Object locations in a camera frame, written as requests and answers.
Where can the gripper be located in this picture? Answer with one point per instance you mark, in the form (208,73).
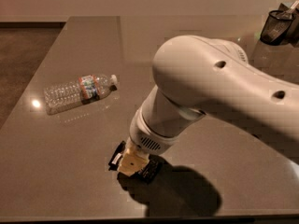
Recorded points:
(144,138)

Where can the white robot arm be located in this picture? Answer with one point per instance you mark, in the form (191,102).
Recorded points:
(196,76)

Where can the clear plastic water bottle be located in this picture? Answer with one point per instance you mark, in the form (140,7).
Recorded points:
(82,91)

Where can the black rxbar chocolate wrapper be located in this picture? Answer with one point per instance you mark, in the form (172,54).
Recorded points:
(146,174)

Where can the black mesh cup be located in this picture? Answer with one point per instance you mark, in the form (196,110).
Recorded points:
(276,26)

